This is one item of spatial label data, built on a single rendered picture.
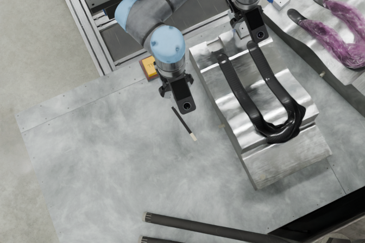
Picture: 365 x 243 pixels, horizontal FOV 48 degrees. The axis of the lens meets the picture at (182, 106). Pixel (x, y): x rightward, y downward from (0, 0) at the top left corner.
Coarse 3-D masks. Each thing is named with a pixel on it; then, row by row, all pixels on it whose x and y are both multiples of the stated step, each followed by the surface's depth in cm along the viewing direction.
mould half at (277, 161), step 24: (192, 48) 133; (240, 48) 132; (264, 48) 132; (216, 72) 131; (240, 72) 131; (288, 72) 130; (216, 96) 129; (264, 96) 126; (240, 120) 122; (312, 120) 127; (240, 144) 120; (264, 144) 126; (288, 144) 127; (312, 144) 126; (264, 168) 125; (288, 168) 125
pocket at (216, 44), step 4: (212, 40) 135; (216, 40) 135; (220, 40) 135; (208, 44) 135; (212, 44) 136; (216, 44) 136; (220, 44) 136; (208, 48) 135; (212, 48) 135; (216, 48) 135; (220, 48) 135
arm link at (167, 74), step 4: (184, 64) 100; (156, 68) 101; (180, 68) 99; (184, 68) 102; (160, 72) 102; (164, 72) 100; (168, 72) 99; (172, 72) 99; (176, 72) 99; (180, 72) 101; (168, 76) 102; (172, 76) 102
